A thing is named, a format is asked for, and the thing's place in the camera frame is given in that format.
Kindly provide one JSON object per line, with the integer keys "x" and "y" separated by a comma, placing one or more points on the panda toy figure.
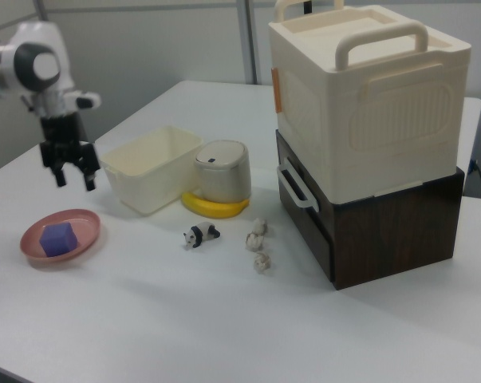
{"x": 200, "y": 234}

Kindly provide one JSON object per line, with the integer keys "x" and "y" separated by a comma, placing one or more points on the small white lidded trash can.
{"x": 224, "y": 179}

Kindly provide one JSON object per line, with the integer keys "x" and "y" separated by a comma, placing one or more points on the crumpled white paper ball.
{"x": 260, "y": 226}
{"x": 254, "y": 240}
{"x": 262, "y": 261}

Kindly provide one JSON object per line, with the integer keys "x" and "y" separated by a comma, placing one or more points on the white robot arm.
{"x": 28, "y": 64}

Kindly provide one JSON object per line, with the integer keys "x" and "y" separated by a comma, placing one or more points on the cream plastic bin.
{"x": 140, "y": 187}

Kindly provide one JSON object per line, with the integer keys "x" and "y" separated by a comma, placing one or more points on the purple cube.
{"x": 58, "y": 239}

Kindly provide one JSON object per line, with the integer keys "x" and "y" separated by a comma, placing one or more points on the yellow banana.
{"x": 212, "y": 208}

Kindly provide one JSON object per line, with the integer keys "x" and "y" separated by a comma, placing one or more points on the dark brown wooden drawer unit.
{"x": 383, "y": 243}

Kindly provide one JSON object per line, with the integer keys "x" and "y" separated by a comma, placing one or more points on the copper latch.
{"x": 277, "y": 91}

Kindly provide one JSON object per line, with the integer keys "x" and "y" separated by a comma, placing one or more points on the pink plate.
{"x": 86, "y": 227}

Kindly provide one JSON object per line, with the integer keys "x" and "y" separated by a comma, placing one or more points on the black pole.
{"x": 307, "y": 5}

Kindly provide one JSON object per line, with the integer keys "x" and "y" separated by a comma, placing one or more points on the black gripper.
{"x": 62, "y": 135}

